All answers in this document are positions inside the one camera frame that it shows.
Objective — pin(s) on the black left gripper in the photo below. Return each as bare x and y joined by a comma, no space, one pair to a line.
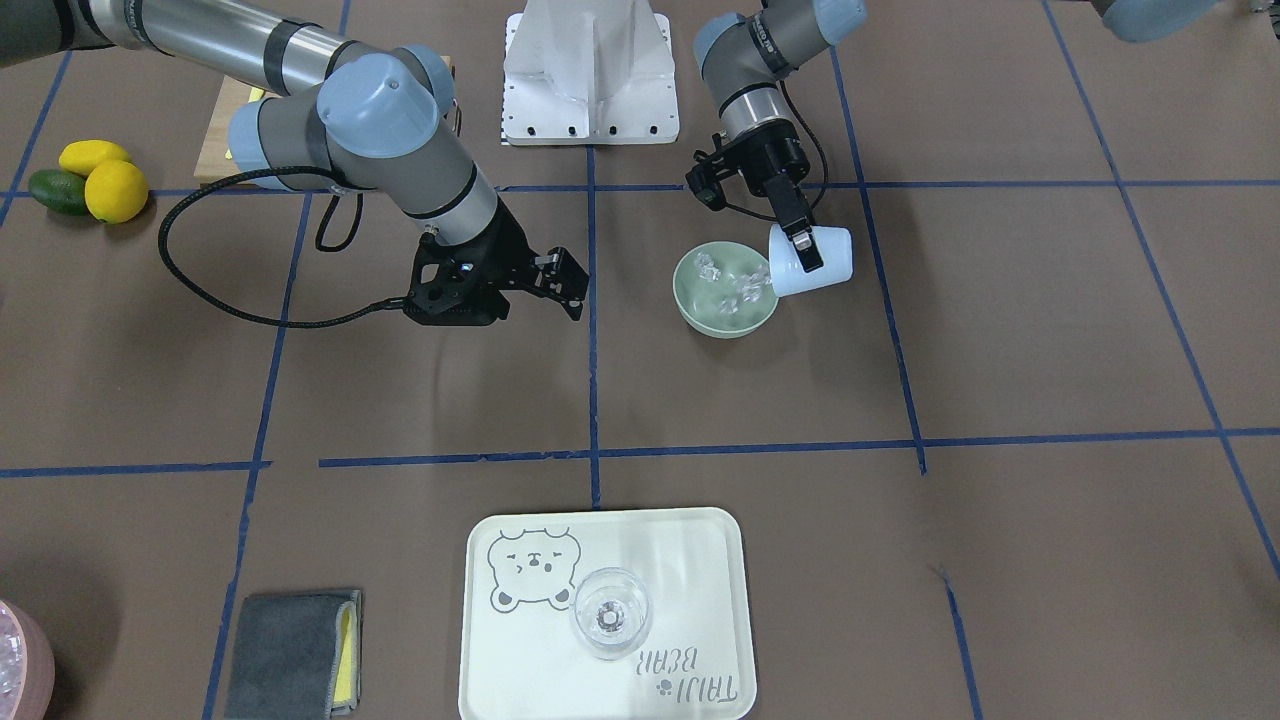
774,160

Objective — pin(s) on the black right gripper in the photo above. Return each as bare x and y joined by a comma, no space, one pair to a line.
503,249

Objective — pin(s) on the light blue plastic cup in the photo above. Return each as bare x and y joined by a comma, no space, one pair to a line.
788,276

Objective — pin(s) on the clear ice cubes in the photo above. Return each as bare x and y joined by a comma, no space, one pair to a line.
729,289
12,654

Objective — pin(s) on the light green bowl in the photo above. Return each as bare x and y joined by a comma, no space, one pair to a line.
720,327

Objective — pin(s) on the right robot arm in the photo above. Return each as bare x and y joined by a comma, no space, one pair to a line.
340,116

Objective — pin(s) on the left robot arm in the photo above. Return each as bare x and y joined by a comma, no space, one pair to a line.
744,61

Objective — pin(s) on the pink bowl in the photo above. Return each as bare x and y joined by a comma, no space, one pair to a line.
33,699

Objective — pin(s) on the clear wine glass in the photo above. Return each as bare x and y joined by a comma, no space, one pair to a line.
613,613

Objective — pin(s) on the wooden cutting board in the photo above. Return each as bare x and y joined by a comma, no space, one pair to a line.
216,159

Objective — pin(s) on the cream bear serving tray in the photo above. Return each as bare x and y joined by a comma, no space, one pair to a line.
520,655

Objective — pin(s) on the grey folded cloth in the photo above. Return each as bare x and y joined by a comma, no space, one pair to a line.
297,656

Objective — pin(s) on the yellow lemon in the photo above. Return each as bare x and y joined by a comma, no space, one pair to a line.
83,156
116,191

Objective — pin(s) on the green lime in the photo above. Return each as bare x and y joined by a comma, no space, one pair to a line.
59,191

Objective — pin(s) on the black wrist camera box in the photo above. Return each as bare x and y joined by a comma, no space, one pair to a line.
705,182

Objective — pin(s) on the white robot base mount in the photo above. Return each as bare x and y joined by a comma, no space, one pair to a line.
589,73

